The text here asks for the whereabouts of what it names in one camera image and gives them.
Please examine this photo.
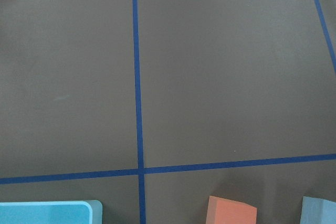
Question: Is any light blue foam block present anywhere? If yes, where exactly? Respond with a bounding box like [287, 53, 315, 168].
[300, 196, 335, 224]

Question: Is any orange foam block left side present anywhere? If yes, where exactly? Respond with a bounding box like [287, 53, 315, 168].
[206, 196, 257, 224]

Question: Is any blue plastic bin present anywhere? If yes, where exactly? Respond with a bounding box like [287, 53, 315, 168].
[1, 200, 102, 223]

